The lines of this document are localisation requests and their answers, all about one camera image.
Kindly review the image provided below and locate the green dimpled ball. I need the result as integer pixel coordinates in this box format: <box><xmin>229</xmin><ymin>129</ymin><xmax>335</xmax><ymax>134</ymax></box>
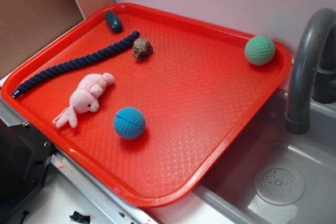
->
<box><xmin>245</xmin><ymin>35</ymin><xmax>276</xmax><ymax>66</ymax></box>

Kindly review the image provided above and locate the red plastic tray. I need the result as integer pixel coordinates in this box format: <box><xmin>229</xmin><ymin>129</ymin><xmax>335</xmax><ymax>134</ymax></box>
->
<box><xmin>1</xmin><ymin>3</ymin><xmax>292</xmax><ymax>208</ymax></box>

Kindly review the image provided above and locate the dark blue twisted rope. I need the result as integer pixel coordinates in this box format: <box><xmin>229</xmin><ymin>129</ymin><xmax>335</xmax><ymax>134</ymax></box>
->
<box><xmin>11</xmin><ymin>30</ymin><xmax>141</xmax><ymax>100</ymax></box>

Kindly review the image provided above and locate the brown cardboard panel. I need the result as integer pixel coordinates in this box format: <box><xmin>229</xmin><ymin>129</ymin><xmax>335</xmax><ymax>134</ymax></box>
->
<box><xmin>1</xmin><ymin>0</ymin><xmax>115</xmax><ymax>78</ymax></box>

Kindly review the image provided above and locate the grey plastic sink basin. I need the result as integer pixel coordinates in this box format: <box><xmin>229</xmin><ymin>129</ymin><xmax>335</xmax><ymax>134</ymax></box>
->
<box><xmin>193</xmin><ymin>87</ymin><xmax>336</xmax><ymax>224</ymax></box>

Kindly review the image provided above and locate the brown rock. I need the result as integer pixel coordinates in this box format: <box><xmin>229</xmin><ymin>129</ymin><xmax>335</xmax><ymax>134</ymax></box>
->
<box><xmin>133</xmin><ymin>38</ymin><xmax>153</xmax><ymax>61</ymax></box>

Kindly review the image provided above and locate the black plastic clip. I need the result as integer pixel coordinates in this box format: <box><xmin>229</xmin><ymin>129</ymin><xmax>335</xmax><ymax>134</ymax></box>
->
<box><xmin>69</xmin><ymin>211</ymin><xmax>91</xmax><ymax>224</ymax></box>

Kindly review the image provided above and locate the dark teal oval object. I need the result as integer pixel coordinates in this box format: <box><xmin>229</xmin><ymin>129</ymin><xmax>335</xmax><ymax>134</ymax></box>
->
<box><xmin>104</xmin><ymin>11</ymin><xmax>123</xmax><ymax>33</ymax></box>

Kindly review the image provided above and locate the blue dimpled ball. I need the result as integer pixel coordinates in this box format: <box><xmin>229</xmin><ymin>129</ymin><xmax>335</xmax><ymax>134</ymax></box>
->
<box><xmin>113</xmin><ymin>107</ymin><xmax>146</xmax><ymax>140</ymax></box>

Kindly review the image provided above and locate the pink plush bunny toy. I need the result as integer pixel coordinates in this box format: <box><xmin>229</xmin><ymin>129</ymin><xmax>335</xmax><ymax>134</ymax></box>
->
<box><xmin>53</xmin><ymin>73</ymin><xmax>115</xmax><ymax>129</ymax></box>

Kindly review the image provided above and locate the grey plastic faucet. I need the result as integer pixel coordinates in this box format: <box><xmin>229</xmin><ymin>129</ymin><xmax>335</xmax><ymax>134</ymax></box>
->
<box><xmin>285</xmin><ymin>8</ymin><xmax>335</xmax><ymax>134</ymax></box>

